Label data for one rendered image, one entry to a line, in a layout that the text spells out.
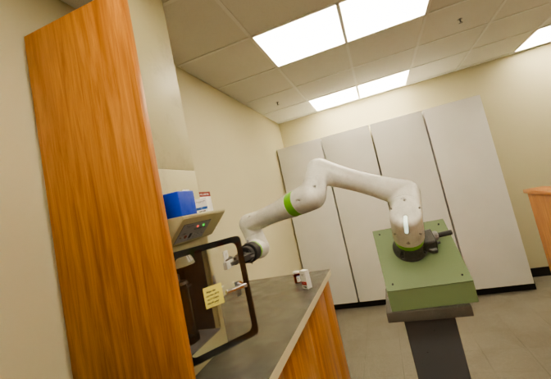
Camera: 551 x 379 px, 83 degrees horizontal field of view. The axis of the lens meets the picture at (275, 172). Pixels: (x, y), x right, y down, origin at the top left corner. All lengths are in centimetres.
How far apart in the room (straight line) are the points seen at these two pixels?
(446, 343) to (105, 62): 171
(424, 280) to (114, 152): 130
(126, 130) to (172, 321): 65
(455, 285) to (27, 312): 157
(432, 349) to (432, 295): 24
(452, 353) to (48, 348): 153
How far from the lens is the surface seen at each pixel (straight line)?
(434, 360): 165
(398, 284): 150
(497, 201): 424
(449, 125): 417
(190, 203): 121
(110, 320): 132
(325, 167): 145
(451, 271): 153
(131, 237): 118
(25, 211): 145
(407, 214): 139
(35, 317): 145
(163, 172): 131
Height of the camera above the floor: 148
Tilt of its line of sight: 6 degrees up
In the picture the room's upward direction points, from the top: 12 degrees counter-clockwise
